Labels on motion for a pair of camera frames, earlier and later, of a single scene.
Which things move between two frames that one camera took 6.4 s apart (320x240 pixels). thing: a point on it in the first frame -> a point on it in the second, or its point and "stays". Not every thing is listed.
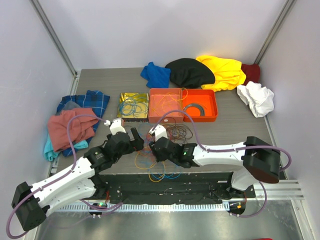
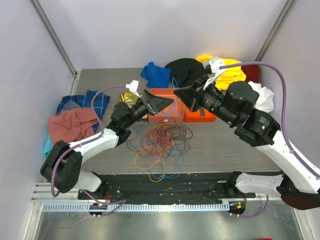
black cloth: [189, 72] stays
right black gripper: [159, 156] -> [194, 93]
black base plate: [168, 188] stays
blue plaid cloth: [95, 100] stays
